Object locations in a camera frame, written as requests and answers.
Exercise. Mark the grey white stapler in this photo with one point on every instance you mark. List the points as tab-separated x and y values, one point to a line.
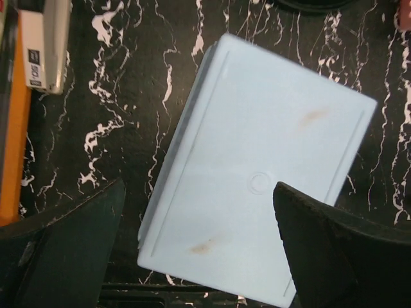
45	31

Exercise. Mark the blue perforated basket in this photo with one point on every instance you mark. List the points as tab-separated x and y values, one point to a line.
252	119

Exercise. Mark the large black ribbed bin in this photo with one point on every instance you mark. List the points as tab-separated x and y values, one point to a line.
314	5

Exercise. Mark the pink perforated basket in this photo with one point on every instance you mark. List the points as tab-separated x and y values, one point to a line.
404	14

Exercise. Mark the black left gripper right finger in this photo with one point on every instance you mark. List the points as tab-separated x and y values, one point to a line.
338	259

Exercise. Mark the orange wooden rack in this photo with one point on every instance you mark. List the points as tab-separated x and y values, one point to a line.
15	109

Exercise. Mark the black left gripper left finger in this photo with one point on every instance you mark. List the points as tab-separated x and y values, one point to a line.
58	258

